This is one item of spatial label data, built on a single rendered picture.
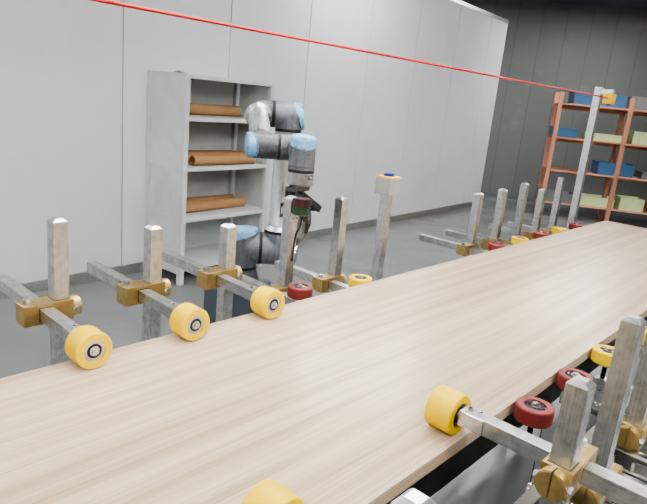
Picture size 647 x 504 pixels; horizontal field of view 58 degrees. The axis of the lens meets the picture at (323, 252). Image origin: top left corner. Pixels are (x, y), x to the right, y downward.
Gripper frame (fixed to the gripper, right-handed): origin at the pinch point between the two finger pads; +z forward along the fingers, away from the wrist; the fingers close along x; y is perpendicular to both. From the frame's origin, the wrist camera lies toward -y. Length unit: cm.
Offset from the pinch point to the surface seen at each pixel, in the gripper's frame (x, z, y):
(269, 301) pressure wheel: 33, 4, 44
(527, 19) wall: -342, -210, -860
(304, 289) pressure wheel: 22.0, 8.2, 18.5
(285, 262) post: 9.1, 3.3, 14.9
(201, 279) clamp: 7.8, 4.2, 47.1
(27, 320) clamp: 10, 5, 96
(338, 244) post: 9.6, 0.1, -10.4
